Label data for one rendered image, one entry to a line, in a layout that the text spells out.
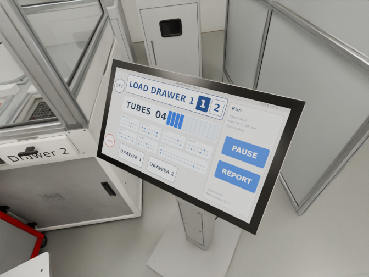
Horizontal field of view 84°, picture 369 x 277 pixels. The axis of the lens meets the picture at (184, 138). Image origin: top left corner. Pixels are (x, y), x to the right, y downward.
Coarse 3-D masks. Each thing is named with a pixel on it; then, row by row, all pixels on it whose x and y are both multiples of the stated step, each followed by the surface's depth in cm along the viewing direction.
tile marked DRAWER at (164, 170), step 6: (150, 156) 57; (150, 162) 57; (156, 162) 56; (162, 162) 55; (150, 168) 57; (156, 168) 56; (162, 168) 55; (168, 168) 55; (174, 168) 54; (156, 174) 56; (162, 174) 56; (168, 174) 55; (174, 174) 54; (168, 180) 55; (174, 180) 54
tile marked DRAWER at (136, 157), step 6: (120, 144) 61; (120, 150) 61; (126, 150) 60; (132, 150) 59; (138, 150) 58; (120, 156) 62; (126, 156) 61; (132, 156) 60; (138, 156) 59; (132, 162) 60; (138, 162) 59
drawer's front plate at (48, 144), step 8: (56, 136) 79; (64, 136) 79; (8, 144) 79; (16, 144) 78; (24, 144) 78; (32, 144) 79; (40, 144) 79; (48, 144) 80; (56, 144) 80; (64, 144) 81; (72, 144) 83; (0, 152) 80; (8, 152) 80; (16, 152) 81; (40, 152) 82; (48, 152) 83; (56, 152) 84; (72, 152) 85; (8, 160) 84; (24, 160) 85; (32, 160) 85; (40, 160) 86
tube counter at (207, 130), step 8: (160, 112) 54; (168, 112) 53; (176, 112) 52; (160, 120) 54; (168, 120) 53; (176, 120) 52; (184, 120) 51; (192, 120) 50; (200, 120) 49; (176, 128) 52; (184, 128) 52; (192, 128) 51; (200, 128) 50; (208, 128) 49; (216, 128) 48; (200, 136) 50; (208, 136) 49; (216, 136) 48
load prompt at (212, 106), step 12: (132, 84) 57; (144, 84) 56; (156, 84) 54; (168, 84) 52; (144, 96) 56; (156, 96) 54; (168, 96) 53; (180, 96) 51; (192, 96) 50; (204, 96) 49; (216, 96) 47; (192, 108) 50; (204, 108) 49; (216, 108) 48
